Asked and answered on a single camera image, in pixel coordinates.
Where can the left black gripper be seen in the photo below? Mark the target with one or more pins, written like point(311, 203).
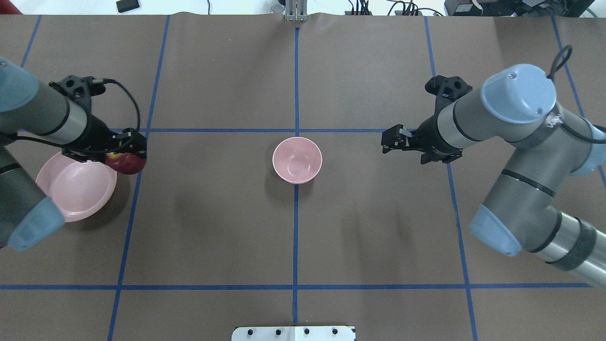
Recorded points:
point(97, 131)

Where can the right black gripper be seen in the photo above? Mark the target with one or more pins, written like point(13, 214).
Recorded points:
point(430, 136)

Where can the red apple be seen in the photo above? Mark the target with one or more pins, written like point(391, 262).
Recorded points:
point(125, 163)

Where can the pink bowl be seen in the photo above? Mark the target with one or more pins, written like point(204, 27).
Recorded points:
point(297, 160)

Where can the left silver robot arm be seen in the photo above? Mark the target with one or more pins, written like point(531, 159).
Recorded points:
point(36, 116)

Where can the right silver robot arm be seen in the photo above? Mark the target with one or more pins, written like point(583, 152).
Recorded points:
point(550, 144)

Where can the pink plate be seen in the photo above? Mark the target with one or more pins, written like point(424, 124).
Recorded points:
point(78, 189)

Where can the small black box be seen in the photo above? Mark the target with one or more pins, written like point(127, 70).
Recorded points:
point(124, 6)

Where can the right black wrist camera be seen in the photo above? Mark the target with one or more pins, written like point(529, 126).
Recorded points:
point(446, 90)

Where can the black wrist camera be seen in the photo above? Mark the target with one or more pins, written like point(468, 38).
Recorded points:
point(446, 90)
point(80, 90)

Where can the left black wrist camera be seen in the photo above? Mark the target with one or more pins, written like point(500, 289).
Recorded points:
point(80, 90)

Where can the aluminium frame post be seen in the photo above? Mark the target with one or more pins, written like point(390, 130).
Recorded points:
point(295, 10)

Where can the white camera mast base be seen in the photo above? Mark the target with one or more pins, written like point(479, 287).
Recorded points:
point(294, 333)

